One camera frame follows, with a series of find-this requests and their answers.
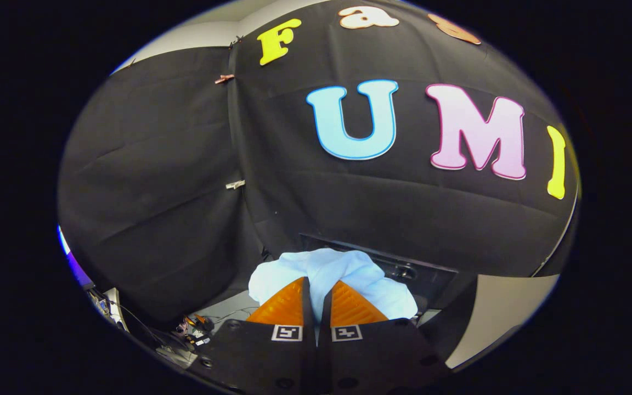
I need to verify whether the black backdrop cloth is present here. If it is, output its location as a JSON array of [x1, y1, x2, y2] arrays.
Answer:
[[57, 0, 581, 330]]

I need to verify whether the light blue shirt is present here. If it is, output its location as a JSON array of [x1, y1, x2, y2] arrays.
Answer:
[[249, 248, 419, 330]]

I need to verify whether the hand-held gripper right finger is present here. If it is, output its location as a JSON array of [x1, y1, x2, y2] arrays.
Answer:
[[317, 279, 452, 395]]

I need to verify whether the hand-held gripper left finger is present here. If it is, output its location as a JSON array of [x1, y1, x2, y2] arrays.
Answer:
[[186, 276, 318, 395]]

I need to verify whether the black orange small tool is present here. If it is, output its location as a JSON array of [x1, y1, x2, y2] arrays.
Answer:
[[175, 313, 215, 347]]

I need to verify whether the white plastic device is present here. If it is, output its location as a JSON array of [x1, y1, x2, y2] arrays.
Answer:
[[102, 287, 129, 332]]

